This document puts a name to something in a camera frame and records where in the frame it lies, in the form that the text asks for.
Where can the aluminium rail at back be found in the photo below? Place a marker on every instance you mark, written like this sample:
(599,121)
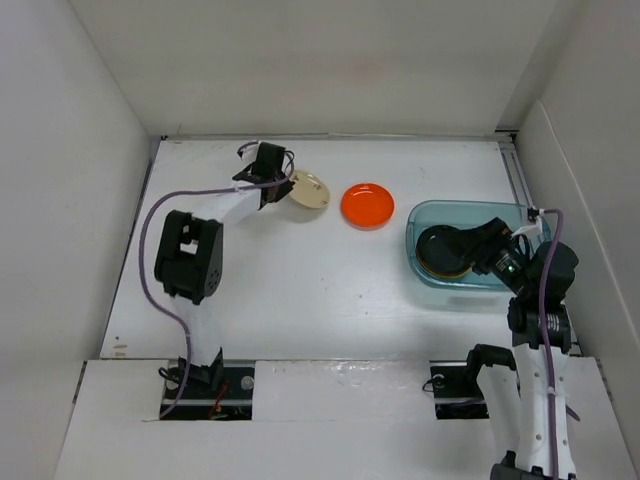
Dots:
(497,135)

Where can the small orange plate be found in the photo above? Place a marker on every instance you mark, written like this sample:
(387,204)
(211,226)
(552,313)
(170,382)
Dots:
(446,271)

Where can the large orange plate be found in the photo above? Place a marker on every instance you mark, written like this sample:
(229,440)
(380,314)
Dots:
(367,206)

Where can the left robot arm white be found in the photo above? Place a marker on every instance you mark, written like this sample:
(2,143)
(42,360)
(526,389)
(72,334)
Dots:
(189,259)

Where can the aluminium rail at right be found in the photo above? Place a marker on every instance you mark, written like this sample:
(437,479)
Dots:
(538,316)

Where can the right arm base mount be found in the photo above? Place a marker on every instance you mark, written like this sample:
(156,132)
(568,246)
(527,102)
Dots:
(455,396)

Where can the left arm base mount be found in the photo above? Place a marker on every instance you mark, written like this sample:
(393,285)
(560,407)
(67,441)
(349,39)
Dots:
(228,398)

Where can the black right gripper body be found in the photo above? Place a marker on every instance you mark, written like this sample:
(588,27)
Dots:
(508,265)

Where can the black plate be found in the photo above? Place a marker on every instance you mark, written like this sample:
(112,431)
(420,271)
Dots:
(430,248)

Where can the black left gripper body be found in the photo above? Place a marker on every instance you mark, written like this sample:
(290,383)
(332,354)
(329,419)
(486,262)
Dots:
(284,189)

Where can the teal translucent plastic bin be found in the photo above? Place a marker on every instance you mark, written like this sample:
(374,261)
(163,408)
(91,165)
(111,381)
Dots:
(461,215)

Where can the aluminium rail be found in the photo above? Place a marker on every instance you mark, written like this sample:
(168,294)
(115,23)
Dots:
(497,135)
(538,316)

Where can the cream plate with small motifs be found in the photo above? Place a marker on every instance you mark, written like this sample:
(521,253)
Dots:
(309,191)

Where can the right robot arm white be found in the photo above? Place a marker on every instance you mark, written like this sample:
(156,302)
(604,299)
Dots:
(524,387)

